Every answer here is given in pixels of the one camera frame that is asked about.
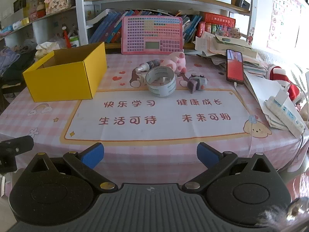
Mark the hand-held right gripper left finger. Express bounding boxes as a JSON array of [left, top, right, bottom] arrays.
[[24, 142, 119, 192]]

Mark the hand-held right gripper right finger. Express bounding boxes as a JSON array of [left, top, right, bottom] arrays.
[[182, 142, 281, 192]]

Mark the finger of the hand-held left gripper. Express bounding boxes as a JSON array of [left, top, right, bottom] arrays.
[[0, 135, 34, 156]]

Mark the yellow cardboard box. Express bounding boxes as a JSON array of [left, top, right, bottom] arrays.
[[22, 42, 107, 102]]

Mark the clear tape roll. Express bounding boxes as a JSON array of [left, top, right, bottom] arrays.
[[145, 66, 176, 98]]

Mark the pink pig plush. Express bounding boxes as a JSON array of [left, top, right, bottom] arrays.
[[159, 52, 187, 74]]

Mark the dark wooden side table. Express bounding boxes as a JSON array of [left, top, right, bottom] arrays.
[[0, 81, 26, 116]]

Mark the pile of clothes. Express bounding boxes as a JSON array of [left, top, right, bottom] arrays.
[[0, 39, 37, 83]]

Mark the stack of white papers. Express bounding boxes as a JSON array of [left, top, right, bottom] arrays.
[[244, 72, 294, 131]]

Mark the white power strip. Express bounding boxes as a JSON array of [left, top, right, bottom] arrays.
[[264, 96, 306, 138]]

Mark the red smartphone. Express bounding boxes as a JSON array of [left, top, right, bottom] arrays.
[[226, 49, 245, 85]]

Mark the grey fluffy cloth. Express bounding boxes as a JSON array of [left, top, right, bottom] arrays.
[[257, 197, 309, 232]]

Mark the white charger plug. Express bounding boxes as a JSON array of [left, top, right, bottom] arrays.
[[275, 87, 290, 107]]

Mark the red santa plush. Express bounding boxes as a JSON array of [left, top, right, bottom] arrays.
[[266, 66, 301, 104]]

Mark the pile of books and papers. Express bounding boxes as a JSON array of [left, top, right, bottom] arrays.
[[195, 31, 268, 75]]

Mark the row of small packets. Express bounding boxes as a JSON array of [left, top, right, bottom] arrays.
[[0, 17, 33, 35]]

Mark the row of blue books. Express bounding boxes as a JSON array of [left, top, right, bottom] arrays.
[[88, 10, 202, 44]]

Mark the pink learning tablet toy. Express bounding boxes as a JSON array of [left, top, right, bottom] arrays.
[[121, 16, 184, 55]]

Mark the red gift box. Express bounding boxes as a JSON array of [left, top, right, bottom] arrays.
[[201, 12, 236, 28]]

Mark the white bookshelf unit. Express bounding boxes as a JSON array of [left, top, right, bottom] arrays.
[[0, 0, 256, 51]]

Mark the red jar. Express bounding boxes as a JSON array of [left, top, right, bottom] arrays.
[[36, 2, 46, 18]]

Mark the white charging cable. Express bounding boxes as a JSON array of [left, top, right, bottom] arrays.
[[232, 82, 256, 161]]

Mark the black picture frame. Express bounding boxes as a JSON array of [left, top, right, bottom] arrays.
[[13, 0, 25, 14]]

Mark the alphabet wall poster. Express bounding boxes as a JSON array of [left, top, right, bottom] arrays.
[[267, 0, 302, 51]]

